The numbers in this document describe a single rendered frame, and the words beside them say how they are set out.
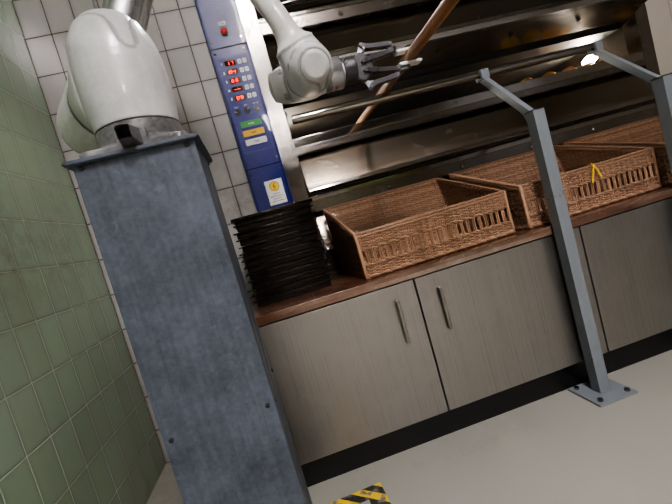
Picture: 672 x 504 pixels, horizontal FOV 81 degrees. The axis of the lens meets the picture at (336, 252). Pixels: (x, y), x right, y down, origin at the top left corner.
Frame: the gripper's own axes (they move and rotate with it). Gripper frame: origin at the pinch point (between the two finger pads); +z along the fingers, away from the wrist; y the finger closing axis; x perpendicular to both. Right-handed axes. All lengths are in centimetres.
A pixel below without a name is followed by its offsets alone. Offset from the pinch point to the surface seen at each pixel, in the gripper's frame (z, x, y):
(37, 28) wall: -117, -60, -64
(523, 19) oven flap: 76, -46, -21
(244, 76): -45, -57, -28
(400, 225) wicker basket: -12.2, -10.3, 47.3
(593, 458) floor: 12, 22, 119
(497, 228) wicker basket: 21, -11, 58
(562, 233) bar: 35, 0, 64
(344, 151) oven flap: -12, -63, 11
